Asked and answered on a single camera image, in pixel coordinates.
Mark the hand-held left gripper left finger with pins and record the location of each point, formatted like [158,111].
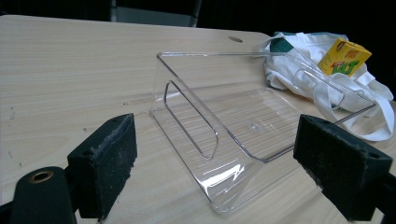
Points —
[102,165]

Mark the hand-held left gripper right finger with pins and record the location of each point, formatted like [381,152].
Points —
[339,165]

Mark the yellow drink carton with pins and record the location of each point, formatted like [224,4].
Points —
[342,57]

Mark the clear plastic storage box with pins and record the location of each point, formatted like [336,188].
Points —
[236,105]

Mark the white cloth tote bag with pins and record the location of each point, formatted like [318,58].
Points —
[311,46]

